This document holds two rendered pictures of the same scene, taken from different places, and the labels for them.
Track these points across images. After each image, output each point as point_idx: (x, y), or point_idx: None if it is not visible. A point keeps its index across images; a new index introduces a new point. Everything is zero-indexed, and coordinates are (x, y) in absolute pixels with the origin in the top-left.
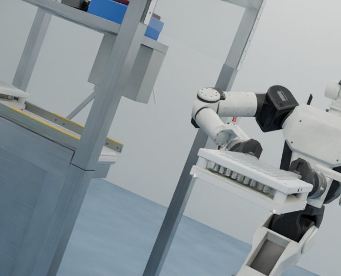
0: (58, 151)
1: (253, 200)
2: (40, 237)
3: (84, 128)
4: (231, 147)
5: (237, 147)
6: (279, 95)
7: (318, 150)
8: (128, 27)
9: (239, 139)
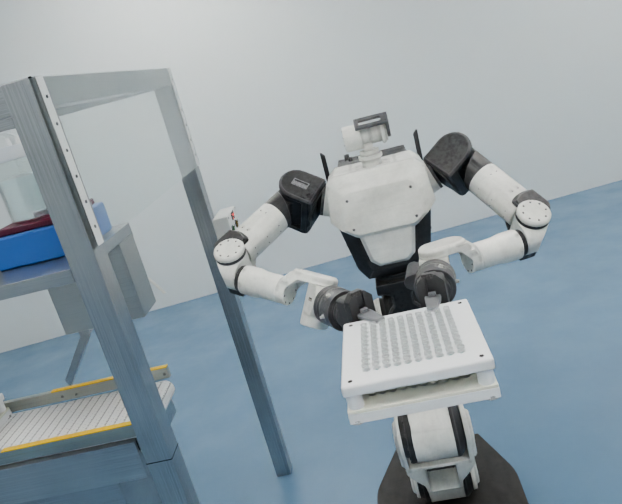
0: (114, 454)
1: (456, 402)
2: None
3: (130, 416)
4: (327, 312)
5: (333, 306)
6: (296, 185)
7: (389, 218)
8: (83, 265)
9: (321, 290)
